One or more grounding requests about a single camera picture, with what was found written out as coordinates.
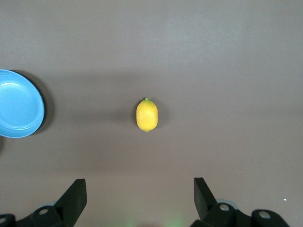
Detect blue plate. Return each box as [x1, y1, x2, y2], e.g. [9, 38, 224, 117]
[0, 69, 45, 139]

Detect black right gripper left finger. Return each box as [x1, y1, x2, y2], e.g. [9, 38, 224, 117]
[0, 178, 88, 227]

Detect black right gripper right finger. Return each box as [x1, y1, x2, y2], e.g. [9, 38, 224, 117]
[190, 177, 291, 227]

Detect yellow lemon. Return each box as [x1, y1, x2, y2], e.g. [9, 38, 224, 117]
[136, 97, 159, 132]

